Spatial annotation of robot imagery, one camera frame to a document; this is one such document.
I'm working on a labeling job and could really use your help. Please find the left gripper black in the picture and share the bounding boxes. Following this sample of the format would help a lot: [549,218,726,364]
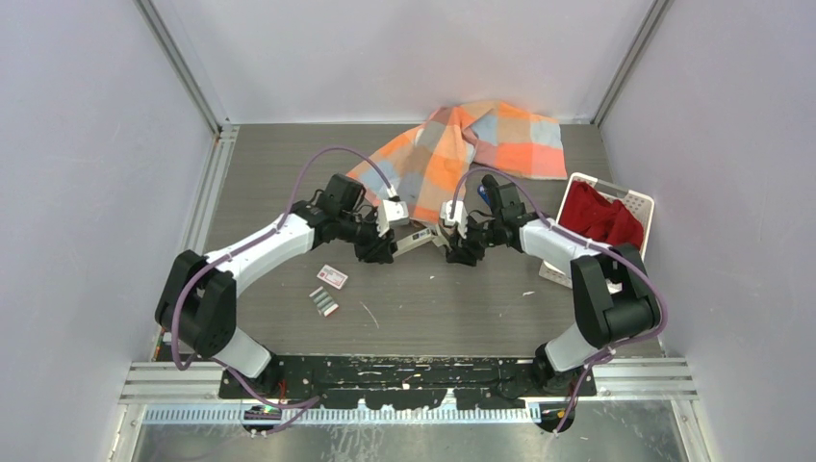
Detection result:
[336,207,394,262]

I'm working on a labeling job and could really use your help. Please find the black beige stapler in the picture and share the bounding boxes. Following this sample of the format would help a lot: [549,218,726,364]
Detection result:
[393,226,447,258]

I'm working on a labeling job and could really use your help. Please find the staple box tray with staples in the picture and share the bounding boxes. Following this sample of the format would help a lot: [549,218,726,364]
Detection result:
[309,287,340,318]

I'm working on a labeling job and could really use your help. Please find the blue stapler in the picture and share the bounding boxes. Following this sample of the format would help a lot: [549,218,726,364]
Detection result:
[477,174,498,210]

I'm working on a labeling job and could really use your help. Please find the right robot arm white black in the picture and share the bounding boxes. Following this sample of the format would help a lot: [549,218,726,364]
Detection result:
[440,175,662,396]

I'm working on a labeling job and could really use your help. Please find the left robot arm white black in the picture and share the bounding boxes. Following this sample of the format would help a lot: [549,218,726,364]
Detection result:
[155,174,408,398]

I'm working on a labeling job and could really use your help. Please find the red white staple box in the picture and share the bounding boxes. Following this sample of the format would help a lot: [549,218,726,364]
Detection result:
[317,265,348,290]

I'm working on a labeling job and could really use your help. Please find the orange checkered cloth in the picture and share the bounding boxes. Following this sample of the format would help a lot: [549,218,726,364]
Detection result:
[370,100,568,224]

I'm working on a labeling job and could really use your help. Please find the red cloth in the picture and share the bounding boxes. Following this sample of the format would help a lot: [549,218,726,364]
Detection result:
[558,182,645,249]

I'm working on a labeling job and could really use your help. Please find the white plastic basket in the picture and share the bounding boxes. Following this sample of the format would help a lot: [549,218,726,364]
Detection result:
[556,172,654,256]

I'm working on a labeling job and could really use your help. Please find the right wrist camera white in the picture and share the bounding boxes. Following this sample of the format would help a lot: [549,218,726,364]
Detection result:
[440,199,468,238]

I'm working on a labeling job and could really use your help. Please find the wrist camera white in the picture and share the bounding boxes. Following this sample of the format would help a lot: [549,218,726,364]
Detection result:
[440,199,468,238]
[376,199,410,237]

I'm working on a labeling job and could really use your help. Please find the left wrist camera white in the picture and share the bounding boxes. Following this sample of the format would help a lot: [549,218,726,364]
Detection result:
[376,199,410,237]

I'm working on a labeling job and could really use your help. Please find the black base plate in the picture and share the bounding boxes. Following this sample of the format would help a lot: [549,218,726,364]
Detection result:
[219,353,598,413]

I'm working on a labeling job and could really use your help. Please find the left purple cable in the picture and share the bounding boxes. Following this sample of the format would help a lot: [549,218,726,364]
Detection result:
[171,146,399,435]

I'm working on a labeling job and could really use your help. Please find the aluminium slotted rail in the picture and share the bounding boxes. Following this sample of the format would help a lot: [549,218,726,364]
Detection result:
[143,404,541,426]

